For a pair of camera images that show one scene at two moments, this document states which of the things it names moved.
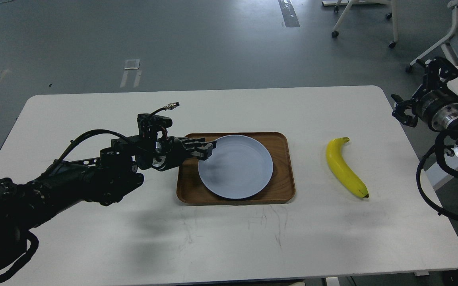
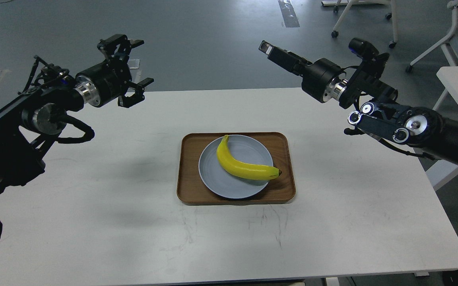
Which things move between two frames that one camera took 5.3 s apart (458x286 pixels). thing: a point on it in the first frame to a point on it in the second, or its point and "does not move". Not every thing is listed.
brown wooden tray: x=281 y=188 does not move
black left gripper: x=170 y=151 to x=103 y=83
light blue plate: x=239 y=167 does not move
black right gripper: x=436 y=107 to x=323 y=79
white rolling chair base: x=394 y=4 does not move
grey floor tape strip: x=289 y=14 does not move
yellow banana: x=341 y=170 to x=249 y=171
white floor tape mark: x=131 y=64 does not move
